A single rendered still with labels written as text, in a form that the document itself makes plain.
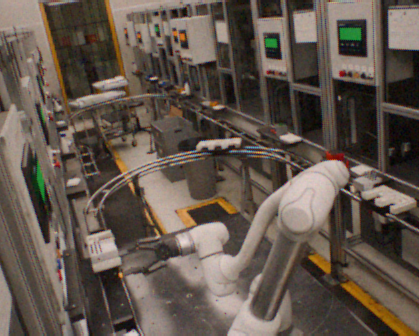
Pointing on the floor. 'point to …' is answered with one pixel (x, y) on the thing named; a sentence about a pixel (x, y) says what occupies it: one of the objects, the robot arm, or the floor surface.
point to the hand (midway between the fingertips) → (127, 262)
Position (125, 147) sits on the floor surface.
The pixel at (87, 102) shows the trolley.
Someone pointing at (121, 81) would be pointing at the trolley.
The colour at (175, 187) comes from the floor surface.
